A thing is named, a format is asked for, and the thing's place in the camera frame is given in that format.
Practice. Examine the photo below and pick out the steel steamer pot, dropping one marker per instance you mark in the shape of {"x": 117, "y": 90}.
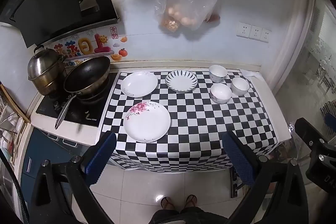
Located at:
{"x": 44, "y": 66}

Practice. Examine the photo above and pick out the black gas stove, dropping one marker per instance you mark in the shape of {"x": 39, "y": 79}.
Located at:
{"x": 78, "y": 116}

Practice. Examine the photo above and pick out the colourful lettering wall sticker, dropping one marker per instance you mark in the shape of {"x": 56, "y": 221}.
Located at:
{"x": 86, "y": 47}

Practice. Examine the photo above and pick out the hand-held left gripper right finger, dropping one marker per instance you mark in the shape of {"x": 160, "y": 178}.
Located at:
{"x": 239, "y": 158}

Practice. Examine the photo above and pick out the wooden board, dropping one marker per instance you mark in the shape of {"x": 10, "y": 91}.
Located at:
{"x": 13, "y": 103}

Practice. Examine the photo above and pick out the pink floral white plate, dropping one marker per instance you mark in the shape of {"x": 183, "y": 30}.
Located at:
{"x": 148, "y": 123}

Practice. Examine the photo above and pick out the red square wall sticker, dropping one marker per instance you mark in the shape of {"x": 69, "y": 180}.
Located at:
{"x": 114, "y": 32}

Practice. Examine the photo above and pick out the floral white bowl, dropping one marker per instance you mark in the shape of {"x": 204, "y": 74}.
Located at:
{"x": 218, "y": 73}

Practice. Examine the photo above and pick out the black white checkered tablecloth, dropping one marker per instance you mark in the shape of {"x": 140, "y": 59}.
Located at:
{"x": 197, "y": 119}

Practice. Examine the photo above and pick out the plain white plate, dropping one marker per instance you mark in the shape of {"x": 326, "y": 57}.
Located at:
{"x": 139, "y": 83}

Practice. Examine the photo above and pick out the black rimmed white bowl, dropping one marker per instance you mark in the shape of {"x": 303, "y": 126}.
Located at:
{"x": 240, "y": 85}

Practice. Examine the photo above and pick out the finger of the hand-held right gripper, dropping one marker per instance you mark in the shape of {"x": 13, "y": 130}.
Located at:
{"x": 309, "y": 132}
{"x": 330, "y": 123}

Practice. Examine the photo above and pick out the glass sliding door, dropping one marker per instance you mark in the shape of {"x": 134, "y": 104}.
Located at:
{"x": 309, "y": 56}

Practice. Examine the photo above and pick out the person's dark pants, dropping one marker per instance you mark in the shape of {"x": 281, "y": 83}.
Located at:
{"x": 183, "y": 216}

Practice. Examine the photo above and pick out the blue striped white plate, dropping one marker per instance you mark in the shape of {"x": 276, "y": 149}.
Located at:
{"x": 181, "y": 80}

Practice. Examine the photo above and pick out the person's right foot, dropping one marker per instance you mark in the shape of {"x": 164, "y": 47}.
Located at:
{"x": 190, "y": 200}

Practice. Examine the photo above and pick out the blue cabinet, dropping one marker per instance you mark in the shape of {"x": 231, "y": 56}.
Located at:
{"x": 42, "y": 150}

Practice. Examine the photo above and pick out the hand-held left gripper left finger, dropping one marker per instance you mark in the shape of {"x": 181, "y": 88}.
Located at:
{"x": 101, "y": 158}

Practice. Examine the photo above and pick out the white wall socket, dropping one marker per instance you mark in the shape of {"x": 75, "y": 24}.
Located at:
{"x": 265, "y": 35}
{"x": 256, "y": 33}
{"x": 243, "y": 29}

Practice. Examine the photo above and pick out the white bowl blue pattern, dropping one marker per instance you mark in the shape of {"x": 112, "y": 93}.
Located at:
{"x": 221, "y": 92}

